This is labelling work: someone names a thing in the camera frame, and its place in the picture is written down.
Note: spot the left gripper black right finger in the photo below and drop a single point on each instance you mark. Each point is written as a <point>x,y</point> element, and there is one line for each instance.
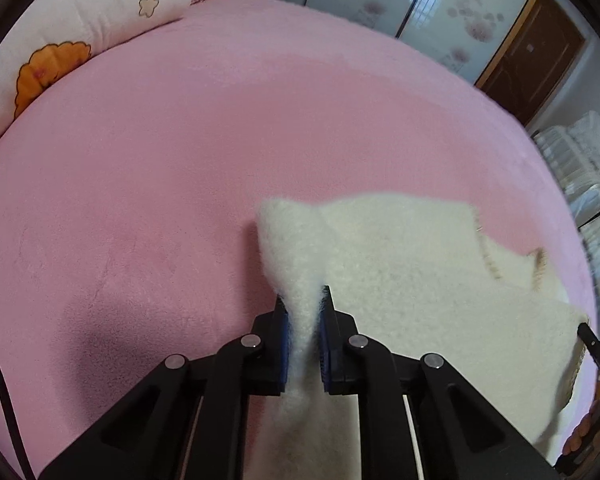
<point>351,362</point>

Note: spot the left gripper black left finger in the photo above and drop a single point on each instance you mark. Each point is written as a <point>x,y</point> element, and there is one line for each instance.
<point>256,364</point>

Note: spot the white fluffy knit cardigan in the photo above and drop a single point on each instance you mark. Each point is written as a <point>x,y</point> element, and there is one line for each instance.
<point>419,276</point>

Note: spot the pink plush bed blanket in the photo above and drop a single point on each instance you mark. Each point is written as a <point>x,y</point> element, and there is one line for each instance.
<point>128,190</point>

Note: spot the white lace covered furniture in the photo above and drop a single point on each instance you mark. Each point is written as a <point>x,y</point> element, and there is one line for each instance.
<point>573,155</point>

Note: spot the brown wooden door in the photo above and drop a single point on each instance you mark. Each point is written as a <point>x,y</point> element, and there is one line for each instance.
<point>532,60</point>

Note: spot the pink pillow with orange flower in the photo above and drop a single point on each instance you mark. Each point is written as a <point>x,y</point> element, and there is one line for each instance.
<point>54,37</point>

